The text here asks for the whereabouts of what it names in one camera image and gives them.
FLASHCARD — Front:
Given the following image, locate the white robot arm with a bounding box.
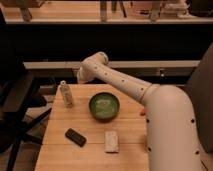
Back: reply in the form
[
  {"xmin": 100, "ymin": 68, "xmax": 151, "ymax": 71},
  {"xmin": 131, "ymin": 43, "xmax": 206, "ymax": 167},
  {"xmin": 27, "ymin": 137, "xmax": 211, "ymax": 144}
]
[{"xmin": 77, "ymin": 52, "xmax": 202, "ymax": 171}]

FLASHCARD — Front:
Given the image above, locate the clear plastic bottle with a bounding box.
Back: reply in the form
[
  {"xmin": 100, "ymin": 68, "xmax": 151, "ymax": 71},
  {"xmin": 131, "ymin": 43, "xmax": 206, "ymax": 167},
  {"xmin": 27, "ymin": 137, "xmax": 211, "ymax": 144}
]
[{"xmin": 60, "ymin": 81, "xmax": 73, "ymax": 108}]

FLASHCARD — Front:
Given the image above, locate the green bowl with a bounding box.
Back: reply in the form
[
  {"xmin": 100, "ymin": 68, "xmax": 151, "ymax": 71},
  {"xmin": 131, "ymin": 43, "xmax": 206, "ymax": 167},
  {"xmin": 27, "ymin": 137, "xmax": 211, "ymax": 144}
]
[{"xmin": 89, "ymin": 92, "xmax": 120, "ymax": 122}]

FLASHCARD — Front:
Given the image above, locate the small orange object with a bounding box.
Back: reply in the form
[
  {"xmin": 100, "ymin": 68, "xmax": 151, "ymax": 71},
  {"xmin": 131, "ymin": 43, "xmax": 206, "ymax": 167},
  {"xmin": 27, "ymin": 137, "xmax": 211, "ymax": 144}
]
[{"xmin": 140, "ymin": 108, "xmax": 146, "ymax": 116}]

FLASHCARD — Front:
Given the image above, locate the beige sponge block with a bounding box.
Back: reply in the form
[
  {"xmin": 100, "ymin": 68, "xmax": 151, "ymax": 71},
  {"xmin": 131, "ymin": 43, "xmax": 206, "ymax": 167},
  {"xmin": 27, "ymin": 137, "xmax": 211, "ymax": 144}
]
[{"xmin": 105, "ymin": 131, "xmax": 119, "ymax": 153}]

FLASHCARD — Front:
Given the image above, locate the black rectangular remote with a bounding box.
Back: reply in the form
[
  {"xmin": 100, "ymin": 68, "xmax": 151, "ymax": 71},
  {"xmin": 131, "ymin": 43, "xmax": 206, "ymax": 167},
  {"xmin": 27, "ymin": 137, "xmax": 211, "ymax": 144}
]
[{"xmin": 65, "ymin": 129, "xmax": 87, "ymax": 147}]

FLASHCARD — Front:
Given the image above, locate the black office chair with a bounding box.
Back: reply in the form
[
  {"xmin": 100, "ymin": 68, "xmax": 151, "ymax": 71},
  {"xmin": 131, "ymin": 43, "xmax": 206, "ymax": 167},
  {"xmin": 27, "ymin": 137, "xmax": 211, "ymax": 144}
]
[{"xmin": 0, "ymin": 59, "xmax": 51, "ymax": 171}]

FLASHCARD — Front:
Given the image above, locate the grey chair back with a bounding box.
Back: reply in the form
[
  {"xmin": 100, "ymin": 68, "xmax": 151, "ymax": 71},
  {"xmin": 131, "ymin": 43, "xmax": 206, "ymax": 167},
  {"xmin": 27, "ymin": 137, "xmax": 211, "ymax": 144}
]
[{"xmin": 186, "ymin": 42, "xmax": 213, "ymax": 153}]

